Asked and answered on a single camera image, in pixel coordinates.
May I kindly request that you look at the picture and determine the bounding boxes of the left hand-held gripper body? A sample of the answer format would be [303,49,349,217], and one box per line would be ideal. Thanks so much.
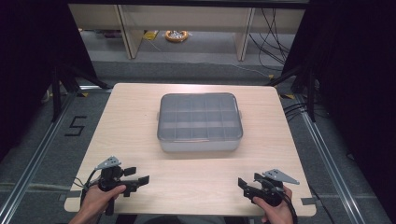
[94,155,140,217]

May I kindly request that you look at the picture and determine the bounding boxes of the metal floor rail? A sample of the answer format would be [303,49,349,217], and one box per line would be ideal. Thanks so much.
[294,94,369,224]
[0,92,79,224]

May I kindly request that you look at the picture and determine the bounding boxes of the person's right hand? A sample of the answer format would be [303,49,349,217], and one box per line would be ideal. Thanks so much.
[252,185,296,224]

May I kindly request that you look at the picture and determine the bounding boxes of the dark curtain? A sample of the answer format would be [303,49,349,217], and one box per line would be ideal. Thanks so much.
[0,0,98,162]
[281,0,396,216]

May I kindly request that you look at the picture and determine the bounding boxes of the hanging black cables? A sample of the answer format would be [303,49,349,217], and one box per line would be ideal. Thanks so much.
[247,7,292,71]

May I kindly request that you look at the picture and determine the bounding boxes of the beige table frame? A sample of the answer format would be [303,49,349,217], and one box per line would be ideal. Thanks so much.
[67,3,306,63]

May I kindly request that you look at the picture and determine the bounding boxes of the grey tape strip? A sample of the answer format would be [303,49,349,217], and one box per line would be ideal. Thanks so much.
[300,196,318,206]
[58,189,83,203]

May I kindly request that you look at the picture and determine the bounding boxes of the yellow packet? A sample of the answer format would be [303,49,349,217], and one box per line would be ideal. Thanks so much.
[142,30,160,42]

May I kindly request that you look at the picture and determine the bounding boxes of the right hand-held gripper cable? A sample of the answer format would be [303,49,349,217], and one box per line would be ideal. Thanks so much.
[271,181,299,224]

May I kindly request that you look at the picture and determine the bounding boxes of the white compartment storage box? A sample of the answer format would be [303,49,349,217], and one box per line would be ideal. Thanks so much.
[159,136,243,153]

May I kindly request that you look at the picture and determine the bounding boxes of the person's left hand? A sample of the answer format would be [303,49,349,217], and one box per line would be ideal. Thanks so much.
[79,183,127,218]

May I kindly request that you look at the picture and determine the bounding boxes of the orange ring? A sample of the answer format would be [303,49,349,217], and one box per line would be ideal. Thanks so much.
[163,29,190,44]

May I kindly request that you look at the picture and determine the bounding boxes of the black floor cables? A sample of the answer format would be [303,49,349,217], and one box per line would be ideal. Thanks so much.
[281,102,313,121]

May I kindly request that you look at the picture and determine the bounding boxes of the grey plastic compartment box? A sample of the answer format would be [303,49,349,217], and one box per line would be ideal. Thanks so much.
[156,91,244,142]

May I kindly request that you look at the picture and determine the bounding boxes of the black metal stand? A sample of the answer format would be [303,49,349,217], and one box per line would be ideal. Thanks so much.
[265,64,319,123]
[50,62,112,123]

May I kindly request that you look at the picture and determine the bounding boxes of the left hand-held gripper cable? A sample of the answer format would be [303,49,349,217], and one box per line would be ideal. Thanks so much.
[73,168,105,191]

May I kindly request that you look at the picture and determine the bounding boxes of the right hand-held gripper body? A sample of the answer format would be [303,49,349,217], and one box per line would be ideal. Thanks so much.
[243,168,301,207]

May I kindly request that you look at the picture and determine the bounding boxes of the hand-held gripper cable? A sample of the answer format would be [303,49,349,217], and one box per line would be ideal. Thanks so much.
[73,168,105,191]
[271,181,299,224]

